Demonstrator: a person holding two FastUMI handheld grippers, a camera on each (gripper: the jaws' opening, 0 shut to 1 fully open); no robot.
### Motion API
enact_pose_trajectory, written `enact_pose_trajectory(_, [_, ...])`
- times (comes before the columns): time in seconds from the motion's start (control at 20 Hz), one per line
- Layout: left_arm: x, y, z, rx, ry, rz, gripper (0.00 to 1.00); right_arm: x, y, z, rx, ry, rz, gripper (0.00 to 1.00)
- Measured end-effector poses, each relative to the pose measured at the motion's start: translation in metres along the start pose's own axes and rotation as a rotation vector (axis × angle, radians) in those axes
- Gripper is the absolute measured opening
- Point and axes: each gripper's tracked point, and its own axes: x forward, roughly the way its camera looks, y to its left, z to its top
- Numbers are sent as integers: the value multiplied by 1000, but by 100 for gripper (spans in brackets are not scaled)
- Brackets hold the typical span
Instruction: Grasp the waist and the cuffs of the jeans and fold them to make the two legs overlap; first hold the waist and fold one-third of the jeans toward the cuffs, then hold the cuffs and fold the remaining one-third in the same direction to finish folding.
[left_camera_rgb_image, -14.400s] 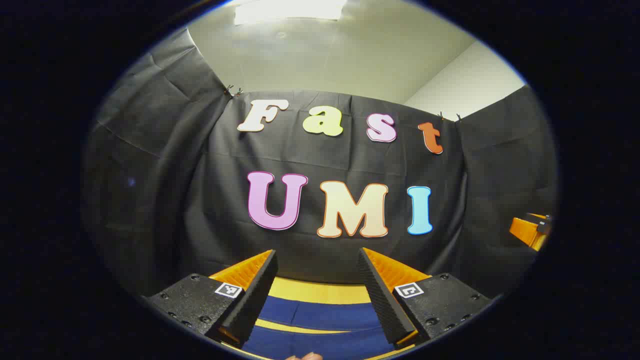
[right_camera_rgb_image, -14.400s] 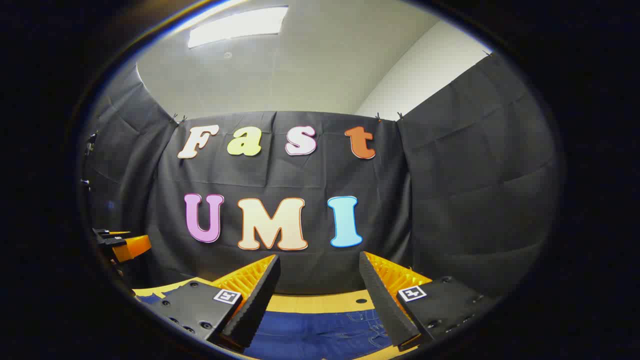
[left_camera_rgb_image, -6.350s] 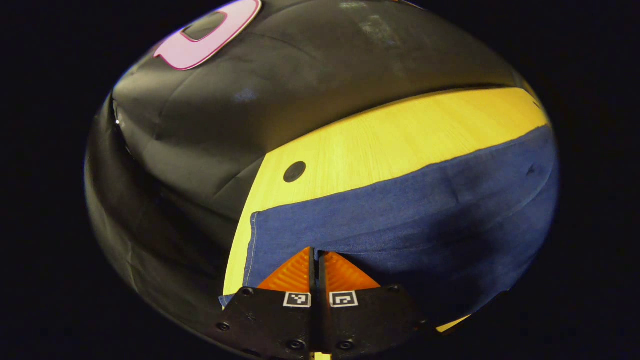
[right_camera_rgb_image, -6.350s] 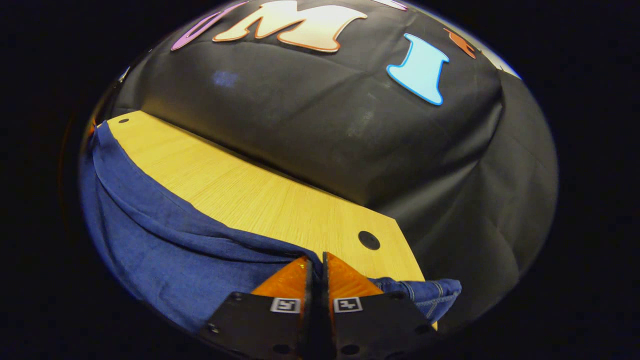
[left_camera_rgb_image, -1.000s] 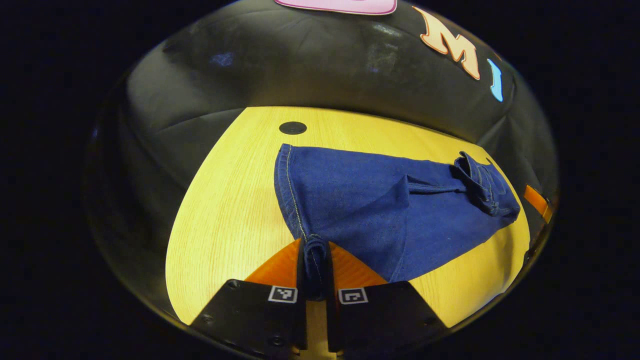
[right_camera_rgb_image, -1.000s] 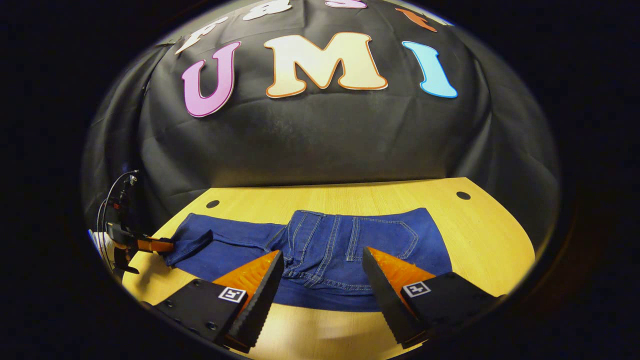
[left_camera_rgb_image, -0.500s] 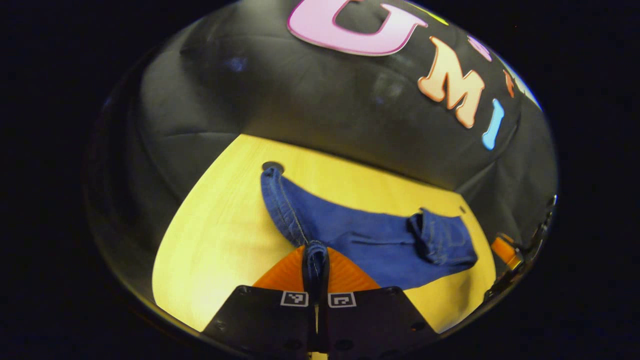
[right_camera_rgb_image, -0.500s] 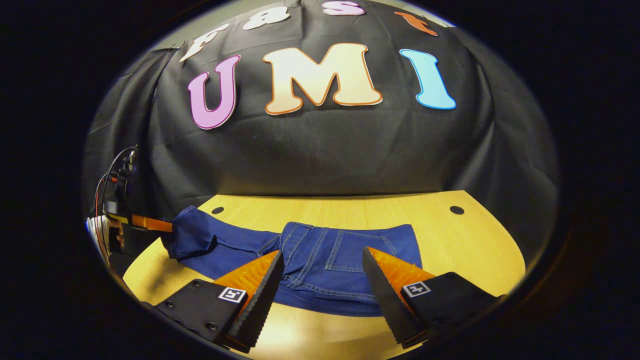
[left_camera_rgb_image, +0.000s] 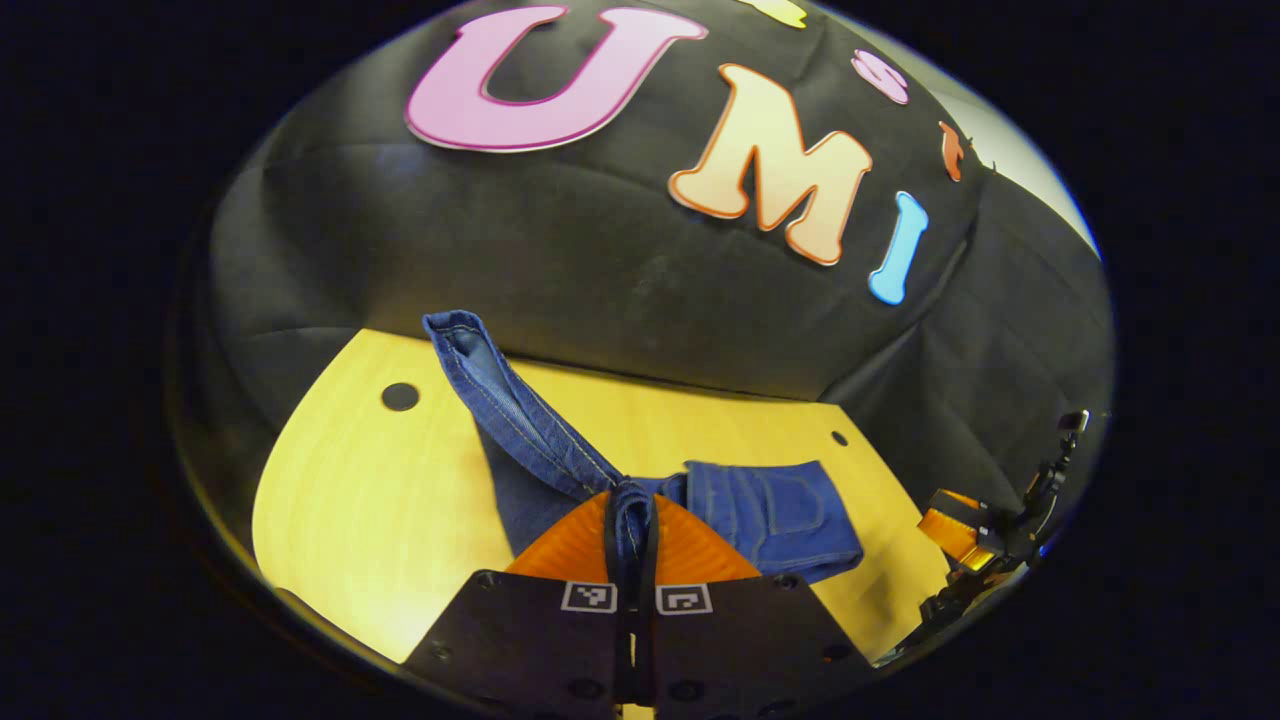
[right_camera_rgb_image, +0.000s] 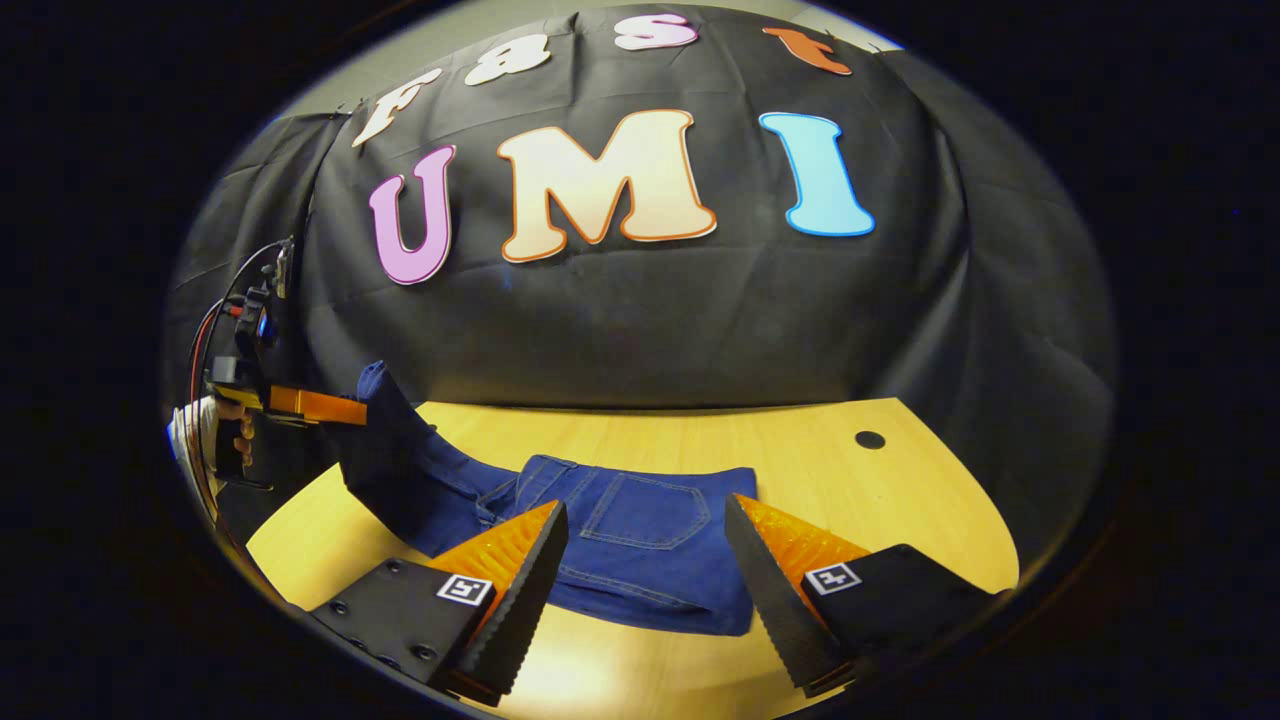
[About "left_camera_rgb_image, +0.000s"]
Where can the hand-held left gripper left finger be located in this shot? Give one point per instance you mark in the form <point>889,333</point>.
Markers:
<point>530,640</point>

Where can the blue denim jeans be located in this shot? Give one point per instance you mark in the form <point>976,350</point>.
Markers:
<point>540,440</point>

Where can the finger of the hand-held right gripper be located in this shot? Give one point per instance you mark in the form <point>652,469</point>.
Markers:
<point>955,530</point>

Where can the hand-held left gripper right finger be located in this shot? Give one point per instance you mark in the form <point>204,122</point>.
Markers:
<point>750,640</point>

